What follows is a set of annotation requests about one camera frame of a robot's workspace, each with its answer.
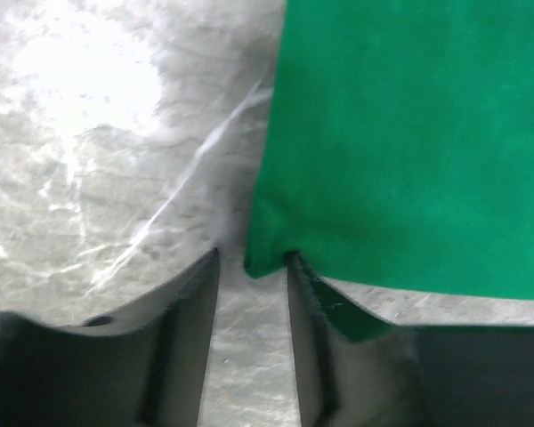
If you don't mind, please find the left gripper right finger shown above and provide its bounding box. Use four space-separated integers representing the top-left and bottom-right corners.
286 253 534 427

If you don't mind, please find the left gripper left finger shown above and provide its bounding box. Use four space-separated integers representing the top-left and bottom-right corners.
0 250 219 427

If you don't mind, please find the green t-shirt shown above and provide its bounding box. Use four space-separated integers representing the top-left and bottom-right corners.
244 0 534 300

